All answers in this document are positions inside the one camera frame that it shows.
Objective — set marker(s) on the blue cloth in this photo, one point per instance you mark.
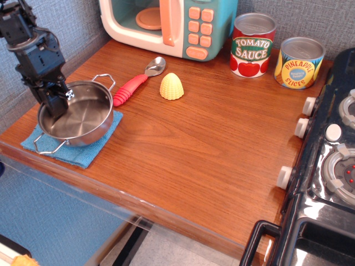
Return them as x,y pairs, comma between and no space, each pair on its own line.
78,156

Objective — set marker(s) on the pineapple slices can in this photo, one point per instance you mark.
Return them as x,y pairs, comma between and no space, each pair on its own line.
299,62

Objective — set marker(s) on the white stove button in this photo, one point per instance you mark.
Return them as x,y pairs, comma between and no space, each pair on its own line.
333,132

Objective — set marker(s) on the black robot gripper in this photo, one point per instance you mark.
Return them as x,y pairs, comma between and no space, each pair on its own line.
40,65

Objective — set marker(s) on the red handled metal spoon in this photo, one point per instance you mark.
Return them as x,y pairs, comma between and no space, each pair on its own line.
154,68

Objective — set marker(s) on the yellow toy corn piece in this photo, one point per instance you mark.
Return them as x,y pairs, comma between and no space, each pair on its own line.
171,87

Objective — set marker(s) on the tomato sauce can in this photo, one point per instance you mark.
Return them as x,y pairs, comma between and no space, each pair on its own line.
252,42

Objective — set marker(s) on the small metal pot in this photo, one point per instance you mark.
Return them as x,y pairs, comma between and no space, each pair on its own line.
88,118

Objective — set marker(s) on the black toy stove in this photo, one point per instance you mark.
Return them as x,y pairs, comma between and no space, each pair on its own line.
317,226

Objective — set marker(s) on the white stove knob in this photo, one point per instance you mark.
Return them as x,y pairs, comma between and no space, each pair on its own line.
284,177
301,127
309,105

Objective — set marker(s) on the teal toy microwave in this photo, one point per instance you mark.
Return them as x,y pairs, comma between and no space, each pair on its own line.
195,30

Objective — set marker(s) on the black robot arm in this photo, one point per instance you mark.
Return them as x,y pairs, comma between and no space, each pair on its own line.
17,23

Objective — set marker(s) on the grey stove burner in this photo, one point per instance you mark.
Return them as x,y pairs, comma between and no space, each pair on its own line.
338,173
347,117

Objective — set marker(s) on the yellow object at corner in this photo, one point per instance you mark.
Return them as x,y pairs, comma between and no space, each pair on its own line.
24,260

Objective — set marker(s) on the orange microwave turntable plate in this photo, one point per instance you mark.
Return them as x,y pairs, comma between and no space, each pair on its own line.
149,18

